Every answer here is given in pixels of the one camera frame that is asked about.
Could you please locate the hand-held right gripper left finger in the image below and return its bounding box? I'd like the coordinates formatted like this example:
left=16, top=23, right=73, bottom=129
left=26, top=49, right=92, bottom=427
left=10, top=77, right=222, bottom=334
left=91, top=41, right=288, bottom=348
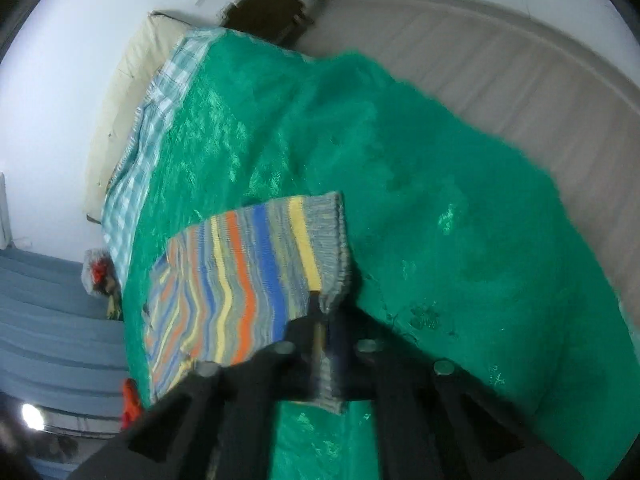
left=65, top=305, right=324, bottom=480

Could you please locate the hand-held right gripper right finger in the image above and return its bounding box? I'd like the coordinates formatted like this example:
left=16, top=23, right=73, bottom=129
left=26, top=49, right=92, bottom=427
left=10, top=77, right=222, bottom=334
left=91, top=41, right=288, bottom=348
left=327, top=309, right=586, bottom=480

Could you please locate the striped knit sweater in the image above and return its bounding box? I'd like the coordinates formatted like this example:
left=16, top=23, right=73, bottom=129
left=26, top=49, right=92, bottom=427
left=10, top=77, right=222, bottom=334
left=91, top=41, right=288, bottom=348
left=145, top=191, right=358, bottom=416

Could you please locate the pile of clothes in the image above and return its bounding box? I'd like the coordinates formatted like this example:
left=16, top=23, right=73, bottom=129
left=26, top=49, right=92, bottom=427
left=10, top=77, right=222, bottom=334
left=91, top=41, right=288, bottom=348
left=81, top=247, right=124, bottom=321

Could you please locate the orange cloth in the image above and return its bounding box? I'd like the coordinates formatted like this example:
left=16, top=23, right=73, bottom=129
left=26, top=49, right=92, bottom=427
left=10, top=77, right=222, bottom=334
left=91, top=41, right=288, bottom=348
left=120, top=379, right=144, bottom=431

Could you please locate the green velvet blanket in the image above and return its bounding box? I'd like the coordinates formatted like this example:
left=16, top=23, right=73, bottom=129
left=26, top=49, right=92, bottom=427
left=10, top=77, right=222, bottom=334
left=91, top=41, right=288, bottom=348
left=120, top=27, right=640, bottom=480

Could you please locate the blue-grey curtain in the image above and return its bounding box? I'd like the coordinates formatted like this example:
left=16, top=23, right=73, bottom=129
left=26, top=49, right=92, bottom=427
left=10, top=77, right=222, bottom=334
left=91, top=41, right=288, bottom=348
left=0, top=247, right=133, bottom=418

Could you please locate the green checkered bed sheet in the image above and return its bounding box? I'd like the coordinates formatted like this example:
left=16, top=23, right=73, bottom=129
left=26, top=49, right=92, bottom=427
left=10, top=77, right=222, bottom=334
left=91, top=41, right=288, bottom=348
left=102, top=27, right=227, bottom=286

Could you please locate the bright round lamp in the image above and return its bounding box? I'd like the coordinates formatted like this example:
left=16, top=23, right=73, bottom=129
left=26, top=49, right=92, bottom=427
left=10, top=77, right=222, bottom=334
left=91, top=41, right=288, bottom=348
left=20, top=402, right=46, bottom=431

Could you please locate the beige curtain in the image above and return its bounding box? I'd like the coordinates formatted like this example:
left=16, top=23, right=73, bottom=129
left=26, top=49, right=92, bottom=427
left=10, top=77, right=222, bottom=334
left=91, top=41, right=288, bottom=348
left=300, top=0, right=640, bottom=311

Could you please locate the dark wooden bedside cabinet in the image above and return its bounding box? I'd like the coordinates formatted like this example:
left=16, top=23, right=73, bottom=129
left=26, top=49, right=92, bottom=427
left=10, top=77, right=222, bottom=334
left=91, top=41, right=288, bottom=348
left=220, top=0, right=316, bottom=51

